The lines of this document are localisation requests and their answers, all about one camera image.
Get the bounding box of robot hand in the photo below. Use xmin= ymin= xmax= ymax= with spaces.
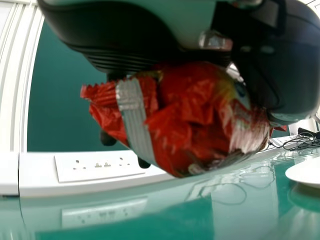
xmin=36 ymin=0 xmax=320 ymax=170

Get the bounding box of red biscuit packet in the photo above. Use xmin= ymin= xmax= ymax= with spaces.
xmin=79 ymin=61 xmax=288 ymax=179

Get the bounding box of white double socket plate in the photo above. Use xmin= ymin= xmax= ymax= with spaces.
xmin=54 ymin=153 xmax=146 ymax=184

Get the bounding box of white plate brown leaf pattern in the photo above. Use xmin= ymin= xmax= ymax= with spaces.
xmin=284 ymin=159 xmax=320 ymax=190

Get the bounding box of black cable bundle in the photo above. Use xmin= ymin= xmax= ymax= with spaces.
xmin=268 ymin=126 xmax=320 ymax=151

